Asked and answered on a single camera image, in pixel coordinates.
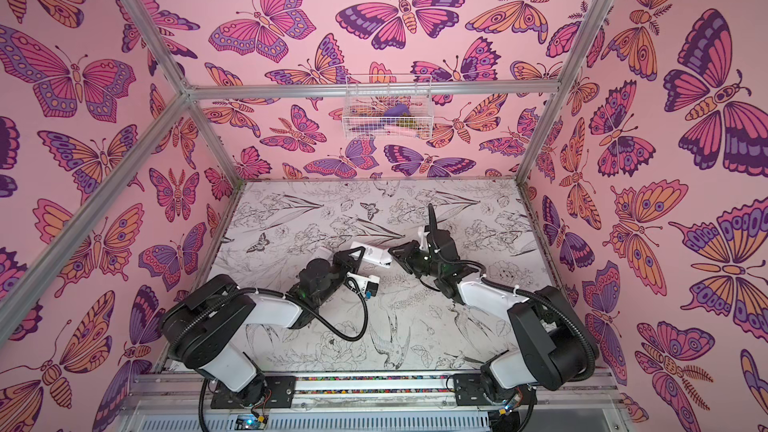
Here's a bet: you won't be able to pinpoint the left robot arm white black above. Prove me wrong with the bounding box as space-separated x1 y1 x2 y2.
160 246 380 405

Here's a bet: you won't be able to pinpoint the purple item in basket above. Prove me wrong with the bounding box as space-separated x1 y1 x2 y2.
380 103 411 123

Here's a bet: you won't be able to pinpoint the white remote control green buttons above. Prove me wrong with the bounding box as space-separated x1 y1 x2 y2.
352 242 393 268

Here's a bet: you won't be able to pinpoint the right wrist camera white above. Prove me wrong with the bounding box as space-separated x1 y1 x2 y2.
418 228 439 253

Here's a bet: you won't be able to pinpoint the white wire basket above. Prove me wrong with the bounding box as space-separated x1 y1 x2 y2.
340 74 435 141

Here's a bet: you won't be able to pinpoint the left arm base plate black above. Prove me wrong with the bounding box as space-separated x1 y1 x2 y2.
210 375 297 410

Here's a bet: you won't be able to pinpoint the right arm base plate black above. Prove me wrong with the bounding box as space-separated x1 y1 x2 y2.
448 373 532 409

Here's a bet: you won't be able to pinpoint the aluminium front rail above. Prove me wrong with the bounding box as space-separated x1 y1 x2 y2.
121 370 622 414

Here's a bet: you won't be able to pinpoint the green circuit board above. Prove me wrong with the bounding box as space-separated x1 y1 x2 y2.
235 414 268 431

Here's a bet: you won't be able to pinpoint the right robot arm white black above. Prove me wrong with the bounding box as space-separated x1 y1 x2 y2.
388 230 600 402

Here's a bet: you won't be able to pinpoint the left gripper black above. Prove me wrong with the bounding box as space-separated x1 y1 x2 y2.
311 246 365 310

